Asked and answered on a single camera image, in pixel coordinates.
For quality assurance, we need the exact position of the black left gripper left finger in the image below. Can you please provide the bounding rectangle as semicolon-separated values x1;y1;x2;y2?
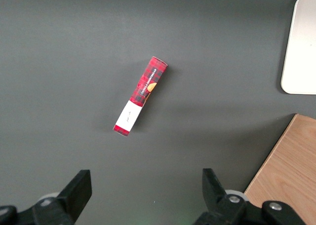
0;170;92;225

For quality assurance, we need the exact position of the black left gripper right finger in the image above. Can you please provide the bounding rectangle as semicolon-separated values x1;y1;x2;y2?
195;168;307;225

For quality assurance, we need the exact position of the red plaid shortbread box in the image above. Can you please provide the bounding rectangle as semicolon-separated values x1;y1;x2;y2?
113;56;168;138

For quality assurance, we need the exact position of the beige plastic tray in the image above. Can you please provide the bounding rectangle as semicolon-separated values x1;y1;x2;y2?
280;0;316;95

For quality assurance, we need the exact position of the wooden drawer cabinet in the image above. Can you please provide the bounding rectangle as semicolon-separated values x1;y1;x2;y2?
243;113;316;225

